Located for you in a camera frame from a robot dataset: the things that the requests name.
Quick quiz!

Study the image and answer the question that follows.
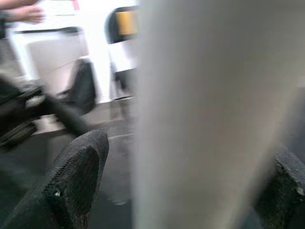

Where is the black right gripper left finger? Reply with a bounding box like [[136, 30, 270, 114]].
[[0, 130, 110, 229]]

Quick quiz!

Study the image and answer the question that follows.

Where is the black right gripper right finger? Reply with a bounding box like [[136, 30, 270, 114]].
[[252, 145, 305, 229]]

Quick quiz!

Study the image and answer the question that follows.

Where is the white plastic table leg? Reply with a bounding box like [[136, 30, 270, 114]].
[[133, 0, 305, 229]]

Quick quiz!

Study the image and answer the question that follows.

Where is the clear adhesive tape patch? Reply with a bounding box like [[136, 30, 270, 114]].
[[107, 133, 138, 206]]

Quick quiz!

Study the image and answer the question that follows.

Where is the black cloth table cover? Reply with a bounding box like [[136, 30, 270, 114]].
[[0, 95, 305, 229]]

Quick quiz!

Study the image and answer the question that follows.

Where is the black floor bag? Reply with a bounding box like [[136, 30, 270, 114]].
[[59, 59, 97, 114]]

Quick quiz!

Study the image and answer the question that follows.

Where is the black stand base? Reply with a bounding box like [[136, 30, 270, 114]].
[[0, 77, 47, 120]]

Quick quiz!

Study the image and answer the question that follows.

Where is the white desk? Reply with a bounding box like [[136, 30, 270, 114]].
[[14, 26, 92, 81]]

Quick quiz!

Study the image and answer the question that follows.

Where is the black chair yellow backrest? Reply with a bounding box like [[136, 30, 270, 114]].
[[104, 5, 139, 100]]

